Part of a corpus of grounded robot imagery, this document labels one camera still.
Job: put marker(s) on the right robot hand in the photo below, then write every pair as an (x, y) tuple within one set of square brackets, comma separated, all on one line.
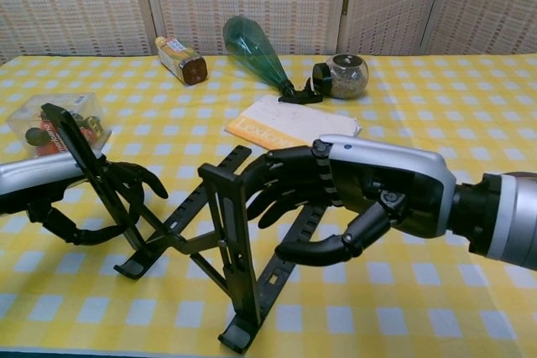
[(398, 173)]

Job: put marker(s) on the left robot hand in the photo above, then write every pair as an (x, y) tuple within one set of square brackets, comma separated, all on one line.
[(38, 173)]

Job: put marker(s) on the black folding stand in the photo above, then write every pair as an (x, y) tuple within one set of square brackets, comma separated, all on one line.
[(233, 228)]

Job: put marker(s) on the clear plastic box of items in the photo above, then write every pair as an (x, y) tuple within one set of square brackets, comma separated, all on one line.
[(25, 123)]

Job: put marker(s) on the round glass jar of seeds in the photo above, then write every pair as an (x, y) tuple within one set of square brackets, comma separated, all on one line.
[(348, 79)]

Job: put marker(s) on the yellow white Lexicon booklet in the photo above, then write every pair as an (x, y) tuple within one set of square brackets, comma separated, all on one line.
[(293, 123)]

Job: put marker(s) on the yellow white checked tablecloth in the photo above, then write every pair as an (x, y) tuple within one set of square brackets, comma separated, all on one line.
[(419, 291)]

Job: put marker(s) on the tea bottle with yellow label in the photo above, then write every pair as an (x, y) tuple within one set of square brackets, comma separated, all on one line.
[(184, 62)]

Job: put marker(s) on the green plastic bottle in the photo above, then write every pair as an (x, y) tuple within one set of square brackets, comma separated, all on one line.
[(251, 48)]

